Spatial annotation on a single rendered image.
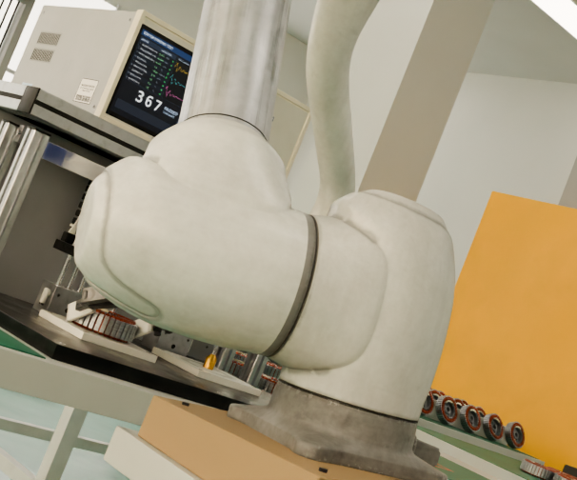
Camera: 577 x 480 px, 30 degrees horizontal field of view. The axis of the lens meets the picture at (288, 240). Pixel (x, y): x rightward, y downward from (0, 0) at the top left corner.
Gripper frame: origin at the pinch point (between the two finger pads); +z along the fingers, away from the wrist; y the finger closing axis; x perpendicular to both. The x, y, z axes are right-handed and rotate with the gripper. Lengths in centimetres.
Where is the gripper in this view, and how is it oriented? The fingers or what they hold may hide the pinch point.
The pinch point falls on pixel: (105, 320)
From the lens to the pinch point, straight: 182.3
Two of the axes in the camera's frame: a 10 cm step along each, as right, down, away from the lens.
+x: 0.2, -9.0, 4.3
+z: -7.2, 2.8, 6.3
